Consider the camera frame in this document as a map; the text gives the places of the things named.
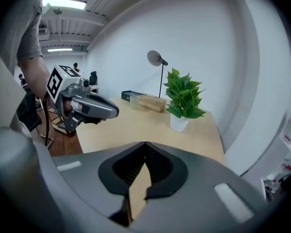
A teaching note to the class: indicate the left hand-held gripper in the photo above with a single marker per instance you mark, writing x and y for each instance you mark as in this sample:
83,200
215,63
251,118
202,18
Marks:
63,81

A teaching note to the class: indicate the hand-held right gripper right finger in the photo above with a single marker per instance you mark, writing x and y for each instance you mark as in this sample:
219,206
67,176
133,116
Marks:
203,195

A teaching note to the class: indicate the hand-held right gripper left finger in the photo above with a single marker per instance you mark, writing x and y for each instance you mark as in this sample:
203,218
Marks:
87,173

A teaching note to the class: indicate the green potted plant white pot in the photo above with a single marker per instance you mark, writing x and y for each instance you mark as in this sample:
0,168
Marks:
184,93

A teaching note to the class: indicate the person's left forearm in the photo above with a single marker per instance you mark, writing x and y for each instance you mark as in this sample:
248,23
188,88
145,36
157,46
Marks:
36,76

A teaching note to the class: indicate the person's left hand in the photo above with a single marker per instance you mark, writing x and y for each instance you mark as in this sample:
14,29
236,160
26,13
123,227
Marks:
72,105

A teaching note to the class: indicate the dark green box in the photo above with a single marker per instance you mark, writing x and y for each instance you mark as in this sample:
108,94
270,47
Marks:
126,95

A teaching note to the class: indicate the black office chair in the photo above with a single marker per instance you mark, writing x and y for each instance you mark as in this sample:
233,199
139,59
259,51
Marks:
93,78

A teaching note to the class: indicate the translucent cup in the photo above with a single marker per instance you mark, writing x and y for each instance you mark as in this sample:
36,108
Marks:
134,103

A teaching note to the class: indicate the light wooden square table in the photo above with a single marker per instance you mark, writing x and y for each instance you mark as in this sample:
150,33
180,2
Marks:
140,127

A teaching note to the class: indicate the wooden desk organiser tray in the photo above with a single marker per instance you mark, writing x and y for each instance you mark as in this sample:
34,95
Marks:
152,103

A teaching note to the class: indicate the black desk lamp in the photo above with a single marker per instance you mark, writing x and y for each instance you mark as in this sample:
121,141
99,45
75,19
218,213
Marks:
153,57

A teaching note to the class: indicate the ceiling strip light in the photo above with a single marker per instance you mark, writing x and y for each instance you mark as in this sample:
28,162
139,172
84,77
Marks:
60,50
64,4

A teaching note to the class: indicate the person's grey shirt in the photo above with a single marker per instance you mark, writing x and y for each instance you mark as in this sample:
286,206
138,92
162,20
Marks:
26,33

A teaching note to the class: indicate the wooden gold-frame trolley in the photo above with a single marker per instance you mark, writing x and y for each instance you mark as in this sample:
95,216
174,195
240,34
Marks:
55,126

